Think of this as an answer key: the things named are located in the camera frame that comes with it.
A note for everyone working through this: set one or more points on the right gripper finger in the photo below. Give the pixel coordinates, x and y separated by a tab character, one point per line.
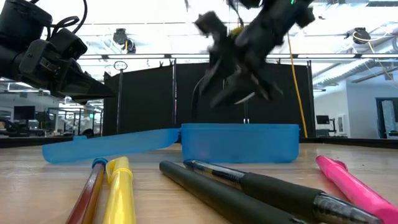
222	84
264	81

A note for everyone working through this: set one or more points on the red pen blue cap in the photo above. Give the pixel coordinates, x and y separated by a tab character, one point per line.
88	193

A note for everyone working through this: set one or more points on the yellow highlighter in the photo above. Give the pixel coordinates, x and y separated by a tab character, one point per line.
119	196

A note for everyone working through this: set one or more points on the black marker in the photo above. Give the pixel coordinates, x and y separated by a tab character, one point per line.
217	194

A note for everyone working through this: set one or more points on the black gel pen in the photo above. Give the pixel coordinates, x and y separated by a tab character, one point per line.
280	193

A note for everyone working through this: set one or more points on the pink highlighter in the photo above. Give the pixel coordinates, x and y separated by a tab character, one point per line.
351	186

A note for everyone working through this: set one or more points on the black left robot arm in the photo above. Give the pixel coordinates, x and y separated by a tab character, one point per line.
21	21

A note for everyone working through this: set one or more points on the translucent blue supply box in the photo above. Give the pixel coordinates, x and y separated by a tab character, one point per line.
239	143

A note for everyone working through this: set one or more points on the yellow tag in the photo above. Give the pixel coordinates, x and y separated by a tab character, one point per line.
237	31

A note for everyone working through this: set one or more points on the round-topped black stand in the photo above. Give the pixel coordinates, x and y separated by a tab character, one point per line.
119	102

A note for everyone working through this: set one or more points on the black gooseneck desk lamp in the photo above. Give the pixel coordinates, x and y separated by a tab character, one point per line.
194	107

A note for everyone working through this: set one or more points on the dark computer monitor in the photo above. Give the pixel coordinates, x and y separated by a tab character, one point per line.
24	112

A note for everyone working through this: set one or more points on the black partition screen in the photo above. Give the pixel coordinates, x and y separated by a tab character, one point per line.
146	102

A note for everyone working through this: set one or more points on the black hanging ceiling device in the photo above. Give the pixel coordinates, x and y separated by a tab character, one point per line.
120	35
360	35

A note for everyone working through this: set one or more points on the long horizontal metal bar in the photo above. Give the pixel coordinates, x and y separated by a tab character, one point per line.
140	56

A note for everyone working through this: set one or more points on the small computer monitor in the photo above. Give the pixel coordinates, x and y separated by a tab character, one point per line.
322	119

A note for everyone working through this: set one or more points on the dark framed door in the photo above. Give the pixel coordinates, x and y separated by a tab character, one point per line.
379	118

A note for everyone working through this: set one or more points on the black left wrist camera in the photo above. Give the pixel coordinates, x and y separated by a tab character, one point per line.
70	43

